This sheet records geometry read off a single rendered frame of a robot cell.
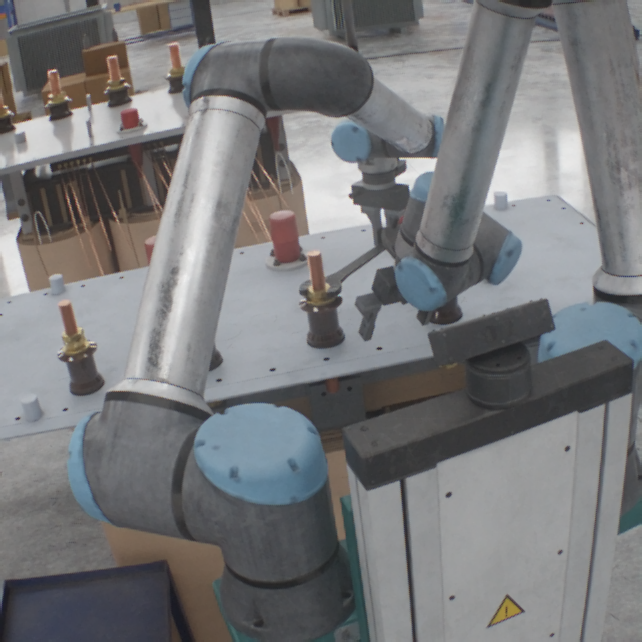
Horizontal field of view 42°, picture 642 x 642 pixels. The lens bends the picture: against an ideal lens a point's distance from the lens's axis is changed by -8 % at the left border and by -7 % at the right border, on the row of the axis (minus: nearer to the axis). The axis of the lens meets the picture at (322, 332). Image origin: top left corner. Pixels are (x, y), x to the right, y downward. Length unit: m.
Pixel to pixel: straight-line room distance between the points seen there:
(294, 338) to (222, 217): 0.81
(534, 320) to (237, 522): 0.41
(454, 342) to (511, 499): 0.22
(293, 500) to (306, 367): 0.88
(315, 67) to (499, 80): 0.28
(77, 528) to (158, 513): 2.76
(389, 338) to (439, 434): 1.05
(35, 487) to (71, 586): 2.01
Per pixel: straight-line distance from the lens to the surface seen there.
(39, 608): 2.18
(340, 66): 1.31
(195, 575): 2.29
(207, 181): 1.22
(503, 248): 1.44
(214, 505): 1.04
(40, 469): 4.30
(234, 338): 2.03
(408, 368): 2.13
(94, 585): 2.19
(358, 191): 2.05
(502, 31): 1.14
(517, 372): 0.91
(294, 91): 1.29
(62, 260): 3.60
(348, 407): 2.08
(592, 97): 1.23
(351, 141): 1.84
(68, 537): 3.81
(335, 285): 1.91
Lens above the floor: 2.30
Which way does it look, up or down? 28 degrees down
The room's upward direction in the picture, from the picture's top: 8 degrees counter-clockwise
